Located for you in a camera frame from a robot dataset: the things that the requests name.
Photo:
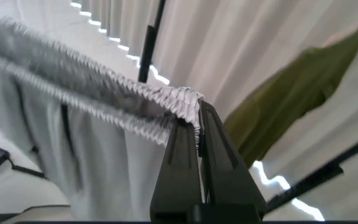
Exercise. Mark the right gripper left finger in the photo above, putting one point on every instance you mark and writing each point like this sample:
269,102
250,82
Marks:
176,186

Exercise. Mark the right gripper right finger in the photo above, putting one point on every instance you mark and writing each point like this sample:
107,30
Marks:
232,186

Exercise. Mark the pale grey shorts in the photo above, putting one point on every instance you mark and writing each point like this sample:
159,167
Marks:
104,155

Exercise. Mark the green long-sleeved shirt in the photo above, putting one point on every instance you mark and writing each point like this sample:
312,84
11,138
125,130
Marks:
291,99

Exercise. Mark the black clothes rack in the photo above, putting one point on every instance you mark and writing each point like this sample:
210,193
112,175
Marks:
149,46

